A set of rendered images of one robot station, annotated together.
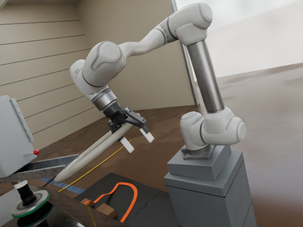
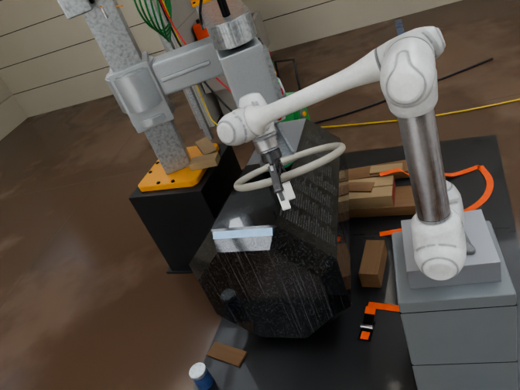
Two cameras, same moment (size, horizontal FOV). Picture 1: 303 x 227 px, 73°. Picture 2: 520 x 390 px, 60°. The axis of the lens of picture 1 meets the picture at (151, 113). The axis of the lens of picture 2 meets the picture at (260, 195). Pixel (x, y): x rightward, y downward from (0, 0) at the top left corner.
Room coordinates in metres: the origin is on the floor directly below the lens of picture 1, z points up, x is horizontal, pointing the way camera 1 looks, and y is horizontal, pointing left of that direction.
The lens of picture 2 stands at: (0.25, -1.19, 2.19)
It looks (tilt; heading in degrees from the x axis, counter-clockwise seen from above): 33 degrees down; 70
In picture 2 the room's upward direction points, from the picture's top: 22 degrees counter-clockwise
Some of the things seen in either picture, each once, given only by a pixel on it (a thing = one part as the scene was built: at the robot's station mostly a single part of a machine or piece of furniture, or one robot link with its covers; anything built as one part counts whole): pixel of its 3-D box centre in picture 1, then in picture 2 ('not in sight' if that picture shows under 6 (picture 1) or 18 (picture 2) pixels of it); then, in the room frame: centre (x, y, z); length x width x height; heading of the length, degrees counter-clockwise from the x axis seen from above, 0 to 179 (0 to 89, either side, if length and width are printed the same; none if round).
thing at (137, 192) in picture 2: not in sight; (200, 208); (0.83, 1.77, 0.37); 0.66 x 0.66 x 0.74; 41
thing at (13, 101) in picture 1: (18, 121); (271, 73); (1.27, 0.79, 1.42); 0.08 x 0.03 x 0.28; 69
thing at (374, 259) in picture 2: not in sight; (373, 262); (1.43, 0.58, 0.07); 0.30 x 0.12 x 0.12; 38
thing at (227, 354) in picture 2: not in sight; (227, 354); (0.38, 0.75, 0.02); 0.25 x 0.10 x 0.01; 118
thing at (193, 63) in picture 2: not in sight; (167, 73); (1.01, 1.69, 1.41); 0.74 x 0.34 x 0.25; 156
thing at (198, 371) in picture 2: not in sight; (201, 376); (0.19, 0.68, 0.08); 0.10 x 0.10 x 0.13
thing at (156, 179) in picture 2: not in sight; (179, 165); (0.83, 1.77, 0.76); 0.49 x 0.49 x 0.05; 41
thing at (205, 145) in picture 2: not in sight; (206, 146); (1.07, 1.75, 0.80); 0.20 x 0.10 x 0.05; 81
